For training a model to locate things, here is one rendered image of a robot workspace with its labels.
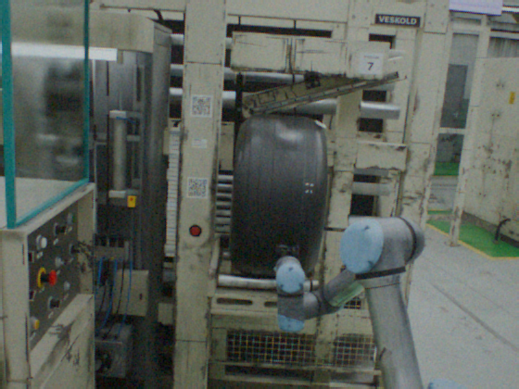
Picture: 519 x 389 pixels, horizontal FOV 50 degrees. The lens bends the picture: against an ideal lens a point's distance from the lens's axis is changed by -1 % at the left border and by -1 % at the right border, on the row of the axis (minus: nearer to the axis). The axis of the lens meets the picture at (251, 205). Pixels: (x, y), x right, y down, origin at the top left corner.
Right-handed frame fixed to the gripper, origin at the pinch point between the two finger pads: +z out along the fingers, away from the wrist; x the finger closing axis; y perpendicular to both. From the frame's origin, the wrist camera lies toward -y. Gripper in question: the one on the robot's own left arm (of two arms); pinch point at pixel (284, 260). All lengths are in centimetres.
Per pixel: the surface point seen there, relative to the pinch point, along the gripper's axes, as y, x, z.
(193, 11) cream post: 81, 36, 8
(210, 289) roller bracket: -13.6, 24.4, 9.0
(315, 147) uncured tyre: 38.2, -7.8, 2.5
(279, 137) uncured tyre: 40.7, 4.3, 3.9
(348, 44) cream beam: 78, -21, 35
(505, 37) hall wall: 305, -507, 1050
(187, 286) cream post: -16.3, 33.9, 20.8
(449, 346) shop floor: -83, -121, 167
